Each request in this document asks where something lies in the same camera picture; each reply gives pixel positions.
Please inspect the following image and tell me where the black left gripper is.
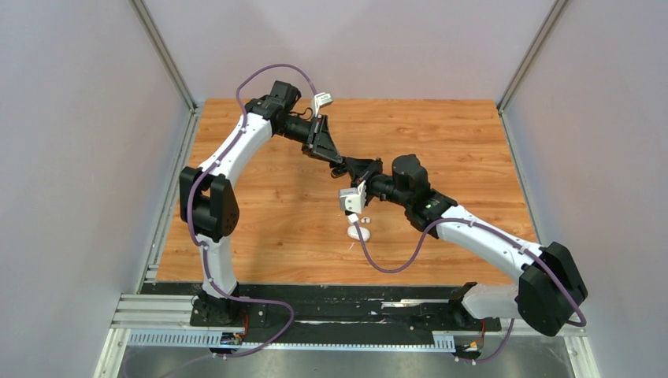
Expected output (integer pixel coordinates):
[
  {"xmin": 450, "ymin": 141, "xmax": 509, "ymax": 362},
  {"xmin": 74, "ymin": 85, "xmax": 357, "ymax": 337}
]
[{"xmin": 276, "ymin": 114, "xmax": 343, "ymax": 165}]

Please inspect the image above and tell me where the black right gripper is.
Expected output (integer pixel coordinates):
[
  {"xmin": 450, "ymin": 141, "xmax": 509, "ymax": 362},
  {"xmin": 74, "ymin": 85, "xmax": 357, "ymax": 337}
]
[{"xmin": 347, "ymin": 158, "xmax": 410, "ymax": 209}]

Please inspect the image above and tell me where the black glossy charging case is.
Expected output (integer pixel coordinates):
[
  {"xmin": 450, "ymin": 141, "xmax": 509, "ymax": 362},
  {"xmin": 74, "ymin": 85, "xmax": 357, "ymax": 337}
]
[{"xmin": 329, "ymin": 162, "xmax": 347, "ymax": 179}]

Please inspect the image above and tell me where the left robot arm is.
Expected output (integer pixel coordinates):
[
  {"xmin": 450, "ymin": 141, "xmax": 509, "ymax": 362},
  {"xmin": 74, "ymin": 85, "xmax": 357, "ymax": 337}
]
[{"xmin": 179, "ymin": 80, "xmax": 343, "ymax": 325}]

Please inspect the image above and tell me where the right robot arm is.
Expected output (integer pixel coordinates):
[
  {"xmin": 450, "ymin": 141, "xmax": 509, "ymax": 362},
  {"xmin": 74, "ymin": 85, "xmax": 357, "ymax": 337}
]
[{"xmin": 330, "ymin": 154, "xmax": 588, "ymax": 336}]

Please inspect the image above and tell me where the white oval charging case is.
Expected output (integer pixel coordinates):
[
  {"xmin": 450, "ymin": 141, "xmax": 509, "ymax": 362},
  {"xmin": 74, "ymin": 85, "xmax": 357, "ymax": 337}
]
[{"xmin": 347, "ymin": 224, "xmax": 371, "ymax": 242}]

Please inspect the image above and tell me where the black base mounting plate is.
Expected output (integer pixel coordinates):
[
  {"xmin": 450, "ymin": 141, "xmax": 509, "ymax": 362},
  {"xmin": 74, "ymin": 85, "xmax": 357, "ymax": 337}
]
[{"xmin": 140, "ymin": 282, "xmax": 502, "ymax": 345}]

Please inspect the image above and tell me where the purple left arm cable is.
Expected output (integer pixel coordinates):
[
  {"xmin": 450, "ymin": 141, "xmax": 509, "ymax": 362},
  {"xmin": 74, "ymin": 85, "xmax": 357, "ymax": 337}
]
[{"xmin": 187, "ymin": 63, "xmax": 319, "ymax": 360}]

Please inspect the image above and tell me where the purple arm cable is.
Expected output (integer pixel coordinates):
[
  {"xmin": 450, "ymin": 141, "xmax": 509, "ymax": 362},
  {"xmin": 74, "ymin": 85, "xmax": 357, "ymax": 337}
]
[
  {"xmin": 187, "ymin": 63, "xmax": 319, "ymax": 360},
  {"xmin": 352, "ymin": 213, "xmax": 588, "ymax": 365}
]

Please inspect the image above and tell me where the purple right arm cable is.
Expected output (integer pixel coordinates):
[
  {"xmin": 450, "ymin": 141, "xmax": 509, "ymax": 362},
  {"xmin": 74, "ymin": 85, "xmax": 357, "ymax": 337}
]
[{"xmin": 352, "ymin": 213, "xmax": 588, "ymax": 365}]

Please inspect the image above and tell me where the aluminium frame rail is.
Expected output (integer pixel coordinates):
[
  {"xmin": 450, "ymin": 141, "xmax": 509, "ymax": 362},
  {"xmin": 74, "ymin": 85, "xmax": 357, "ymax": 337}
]
[{"xmin": 94, "ymin": 293, "xmax": 601, "ymax": 378}]

